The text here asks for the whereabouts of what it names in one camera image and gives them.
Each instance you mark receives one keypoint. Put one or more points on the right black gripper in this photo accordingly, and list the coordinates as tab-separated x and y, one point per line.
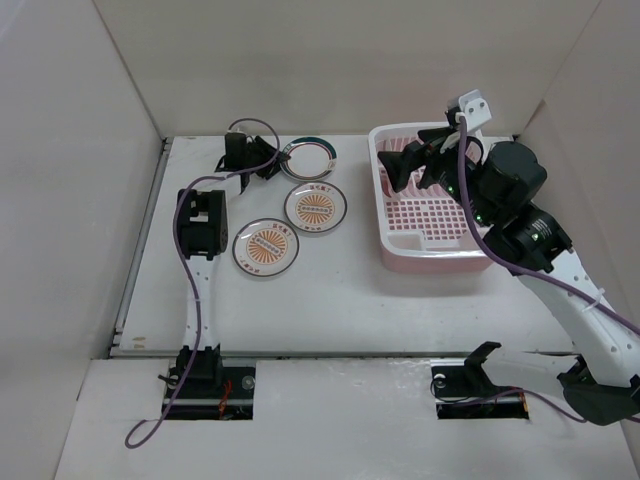
400	164

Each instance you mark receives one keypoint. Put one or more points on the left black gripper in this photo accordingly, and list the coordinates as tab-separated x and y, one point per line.
267	154

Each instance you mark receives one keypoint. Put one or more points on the plate with green red rim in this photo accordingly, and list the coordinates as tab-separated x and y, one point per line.
309	159

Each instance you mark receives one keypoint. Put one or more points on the orange sunburst plate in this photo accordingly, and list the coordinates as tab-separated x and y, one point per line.
315	207
265	247

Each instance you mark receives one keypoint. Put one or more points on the pink white dish rack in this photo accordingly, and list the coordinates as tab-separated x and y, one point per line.
421	231

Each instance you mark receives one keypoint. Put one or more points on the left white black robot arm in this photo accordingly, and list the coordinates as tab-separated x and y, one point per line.
201	235

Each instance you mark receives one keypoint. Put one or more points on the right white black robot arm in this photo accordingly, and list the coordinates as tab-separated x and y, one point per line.
599	381

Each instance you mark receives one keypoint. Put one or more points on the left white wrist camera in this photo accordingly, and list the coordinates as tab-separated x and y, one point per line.
237	131

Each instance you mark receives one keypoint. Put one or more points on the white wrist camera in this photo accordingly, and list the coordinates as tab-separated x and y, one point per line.
237	131
473	107

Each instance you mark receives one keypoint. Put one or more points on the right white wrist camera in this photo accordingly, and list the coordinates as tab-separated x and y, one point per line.
473	107

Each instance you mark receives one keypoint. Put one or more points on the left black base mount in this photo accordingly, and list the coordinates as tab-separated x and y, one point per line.
224	396

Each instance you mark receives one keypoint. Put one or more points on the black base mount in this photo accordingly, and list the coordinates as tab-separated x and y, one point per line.
465	393
224	396

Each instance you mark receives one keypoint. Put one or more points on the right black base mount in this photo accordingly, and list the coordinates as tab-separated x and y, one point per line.
465	393

